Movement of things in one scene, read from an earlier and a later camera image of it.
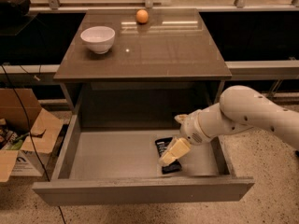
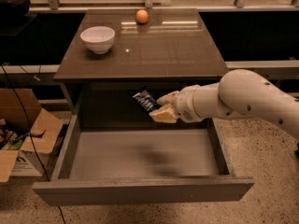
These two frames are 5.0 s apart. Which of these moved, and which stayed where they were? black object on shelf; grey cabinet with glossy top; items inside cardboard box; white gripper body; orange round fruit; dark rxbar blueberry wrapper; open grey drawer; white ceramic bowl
Moved: white gripper body; dark rxbar blueberry wrapper
Stayed: open grey drawer; white ceramic bowl; orange round fruit; black object on shelf; grey cabinet with glossy top; items inside cardboard box
